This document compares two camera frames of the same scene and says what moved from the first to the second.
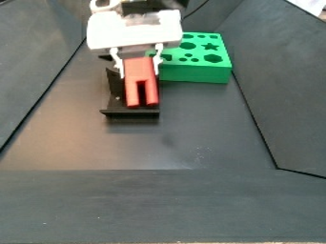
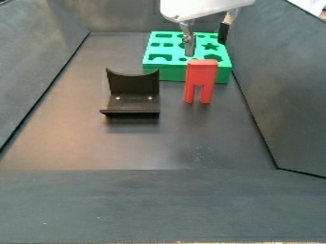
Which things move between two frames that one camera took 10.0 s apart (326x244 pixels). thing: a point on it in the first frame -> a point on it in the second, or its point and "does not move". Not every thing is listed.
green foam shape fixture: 200,60 does not move
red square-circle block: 139,69 -> 200,74
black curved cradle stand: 117,106 does not move
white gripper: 131,29 -> 185,10
